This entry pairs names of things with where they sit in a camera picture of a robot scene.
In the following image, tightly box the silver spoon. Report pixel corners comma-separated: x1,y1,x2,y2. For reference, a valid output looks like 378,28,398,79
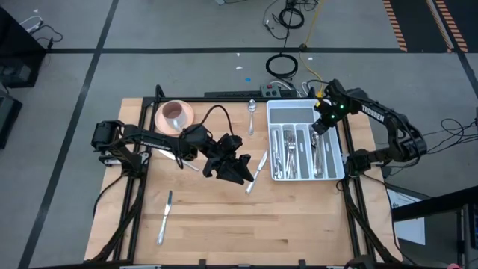
247,99,258,136
314,138,326,179
310,134,320,177
312,134,325,178
311,134,324,178
311,133,323,177

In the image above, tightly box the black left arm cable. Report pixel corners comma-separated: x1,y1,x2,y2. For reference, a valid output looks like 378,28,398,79
199,104,235,137

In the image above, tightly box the white cable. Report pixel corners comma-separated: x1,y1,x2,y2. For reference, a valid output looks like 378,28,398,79
19,15,44,33

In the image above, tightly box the black cable bundle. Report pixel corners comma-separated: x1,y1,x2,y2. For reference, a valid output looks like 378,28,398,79
425,117,478,176

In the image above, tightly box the black desk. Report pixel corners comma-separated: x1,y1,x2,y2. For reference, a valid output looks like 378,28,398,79
391,185,478,269

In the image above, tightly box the grey ceramic mug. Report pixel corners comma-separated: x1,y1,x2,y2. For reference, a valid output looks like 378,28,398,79
163,101,187,132

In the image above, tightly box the black equipment case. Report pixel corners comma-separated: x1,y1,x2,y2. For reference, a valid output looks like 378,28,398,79
0,93,23,150

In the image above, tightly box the silver table knife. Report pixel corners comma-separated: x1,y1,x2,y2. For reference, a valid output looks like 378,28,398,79
274,130,284,179
245,150,269,194
272,129,282,179
271,129,280,180
156,190,174,247
275,131,284,180

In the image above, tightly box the black coiled floor cable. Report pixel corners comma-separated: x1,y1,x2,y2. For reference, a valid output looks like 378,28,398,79
265,53,299,79
278,6,305,30

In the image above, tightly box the yellow extension cable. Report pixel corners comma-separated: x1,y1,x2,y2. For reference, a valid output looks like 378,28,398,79
298,0,326,97

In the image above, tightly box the black cabinet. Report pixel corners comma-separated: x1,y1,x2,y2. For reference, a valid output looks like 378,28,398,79
0,7,48,89

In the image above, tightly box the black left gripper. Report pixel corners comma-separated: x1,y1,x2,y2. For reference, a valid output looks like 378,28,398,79
203,134,255,186

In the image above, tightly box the black hanging cable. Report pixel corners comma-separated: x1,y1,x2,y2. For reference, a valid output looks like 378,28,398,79
282,28,292,57

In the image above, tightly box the white plastic cutlery tray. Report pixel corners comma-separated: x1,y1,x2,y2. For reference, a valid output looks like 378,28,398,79
266,98,346,182

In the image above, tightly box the black power cable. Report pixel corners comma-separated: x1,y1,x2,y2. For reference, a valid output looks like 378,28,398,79
92,173,127,220

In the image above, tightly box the grey power strip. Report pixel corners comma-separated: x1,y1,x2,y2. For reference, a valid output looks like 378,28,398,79
259,84,282,98

